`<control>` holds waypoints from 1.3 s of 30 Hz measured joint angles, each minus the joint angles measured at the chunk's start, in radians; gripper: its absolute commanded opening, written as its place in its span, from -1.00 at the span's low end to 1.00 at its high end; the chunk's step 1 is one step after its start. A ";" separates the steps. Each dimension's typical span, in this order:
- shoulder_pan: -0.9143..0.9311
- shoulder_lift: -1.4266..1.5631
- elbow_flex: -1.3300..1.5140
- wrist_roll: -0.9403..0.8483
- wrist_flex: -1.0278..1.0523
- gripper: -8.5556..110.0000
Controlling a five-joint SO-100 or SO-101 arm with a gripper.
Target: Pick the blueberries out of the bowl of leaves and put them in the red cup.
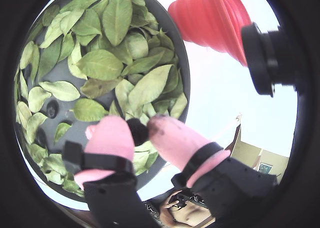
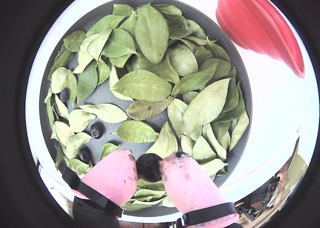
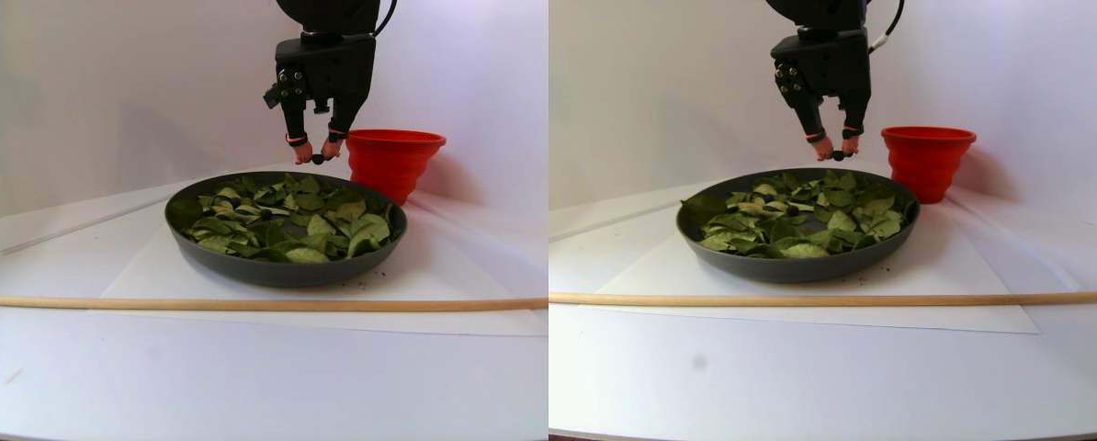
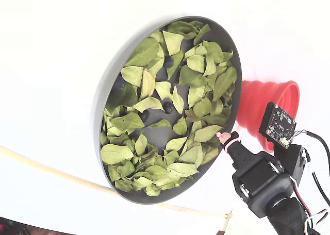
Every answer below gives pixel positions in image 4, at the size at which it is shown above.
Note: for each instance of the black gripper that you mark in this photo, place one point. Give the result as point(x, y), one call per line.
point(253, 177)

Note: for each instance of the dark blueberry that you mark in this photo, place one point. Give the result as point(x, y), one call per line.
point(118, 84)
point(169, 62)
point(168, 107)

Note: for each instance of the red collapsible cup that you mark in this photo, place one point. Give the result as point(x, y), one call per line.
point(257, 101)

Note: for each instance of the pile of green leaves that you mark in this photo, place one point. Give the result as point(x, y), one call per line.
point(196, 77)

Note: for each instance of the dark grey round bowl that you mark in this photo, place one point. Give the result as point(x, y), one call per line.
point(99, 103)

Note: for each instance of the long wooden stick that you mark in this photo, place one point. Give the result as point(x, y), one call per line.
point(77, 179)

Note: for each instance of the black camera circuit board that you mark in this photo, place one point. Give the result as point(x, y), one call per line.
point(278, 124)

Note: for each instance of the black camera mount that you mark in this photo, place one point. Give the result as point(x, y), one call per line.
point(294, 159)

